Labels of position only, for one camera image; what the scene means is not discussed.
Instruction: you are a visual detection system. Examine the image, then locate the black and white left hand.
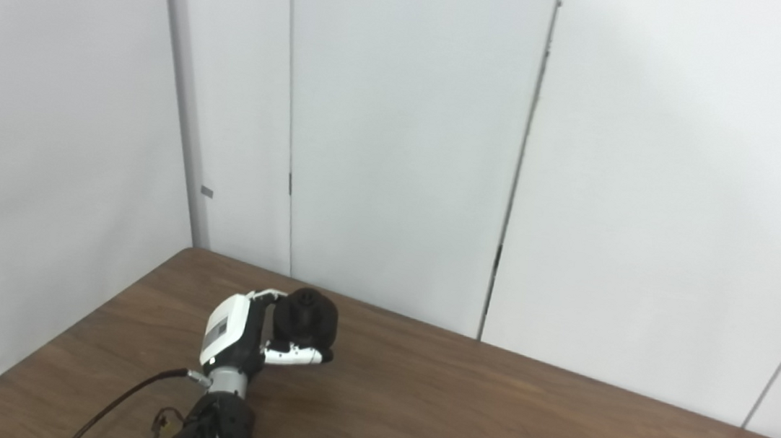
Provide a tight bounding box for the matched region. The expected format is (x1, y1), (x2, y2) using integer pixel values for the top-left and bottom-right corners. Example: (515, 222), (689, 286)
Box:
(198, 282), (339, 391)

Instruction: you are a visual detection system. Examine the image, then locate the round black stepped part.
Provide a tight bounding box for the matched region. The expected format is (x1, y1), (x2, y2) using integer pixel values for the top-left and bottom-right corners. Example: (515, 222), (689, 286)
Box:
(271, 285), (341, 359)

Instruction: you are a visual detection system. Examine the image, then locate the thin left wrist wire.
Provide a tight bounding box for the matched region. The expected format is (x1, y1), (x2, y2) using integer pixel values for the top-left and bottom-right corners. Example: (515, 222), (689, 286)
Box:
(148, 406), (187, 438)

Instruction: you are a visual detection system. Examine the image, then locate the grey partition post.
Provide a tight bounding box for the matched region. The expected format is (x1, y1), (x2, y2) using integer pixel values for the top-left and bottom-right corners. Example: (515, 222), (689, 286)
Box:
(129, 0), (236, 251)

